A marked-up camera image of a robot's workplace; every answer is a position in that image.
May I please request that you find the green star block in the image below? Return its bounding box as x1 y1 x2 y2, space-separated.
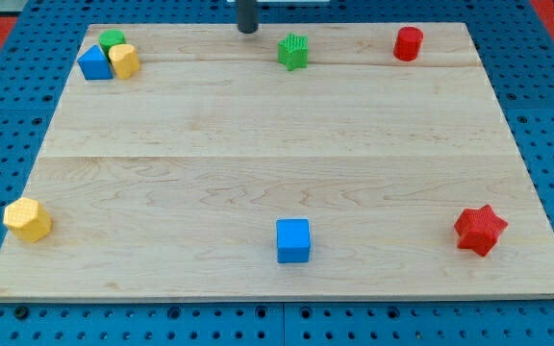
278 33 309 71

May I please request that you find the red star block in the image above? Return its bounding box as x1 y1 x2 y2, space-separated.
454 204 508 257

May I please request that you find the blue cube block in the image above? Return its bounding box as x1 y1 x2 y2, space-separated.
276 218 311 263

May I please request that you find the light wooden board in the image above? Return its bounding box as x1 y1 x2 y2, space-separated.
0 22 554 303

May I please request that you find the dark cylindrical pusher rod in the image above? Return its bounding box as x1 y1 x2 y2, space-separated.
236 0 259 34

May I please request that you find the red cylinder block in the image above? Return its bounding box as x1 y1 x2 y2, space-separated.
393 26 424 62

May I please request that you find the yellow heart block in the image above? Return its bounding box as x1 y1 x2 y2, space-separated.
109 43 140 79

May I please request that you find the blue triangle block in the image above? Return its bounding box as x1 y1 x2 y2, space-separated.
77 45 113 81

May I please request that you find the green cylinder block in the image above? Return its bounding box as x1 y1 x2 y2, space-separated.
98 29 126 57

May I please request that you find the yellow hexagon block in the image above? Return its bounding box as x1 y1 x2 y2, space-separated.
3 197 52 243

